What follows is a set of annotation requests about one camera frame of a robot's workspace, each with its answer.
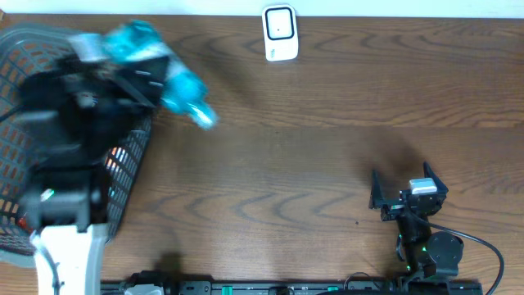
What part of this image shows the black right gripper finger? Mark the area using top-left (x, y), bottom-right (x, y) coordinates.
top-left (422, 161), bottom-right (449, 193)
top-left (368, 170), bottom-right (385, 209)

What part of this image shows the teal mouthwash bottle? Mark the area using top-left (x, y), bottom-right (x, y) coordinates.
top-left (103, 20), bottom-right (218, 129)

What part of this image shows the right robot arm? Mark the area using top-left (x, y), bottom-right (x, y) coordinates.
top-left (369, 162), bottom-right (463, 292)

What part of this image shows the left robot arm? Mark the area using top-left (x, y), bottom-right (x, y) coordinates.
top-left (16, 55), bottom-right (168, 294)

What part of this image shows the white barcode scanner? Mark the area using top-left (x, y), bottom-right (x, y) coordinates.
top-left (261, 4), bottom-right (299, 61)

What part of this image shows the grey plastic shopping basket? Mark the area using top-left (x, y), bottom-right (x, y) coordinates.
top-left (1, 23), bottom-right (151, 268)

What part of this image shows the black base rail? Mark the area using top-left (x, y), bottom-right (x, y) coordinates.
top-left (100, 270), bottom-right (483, 295)

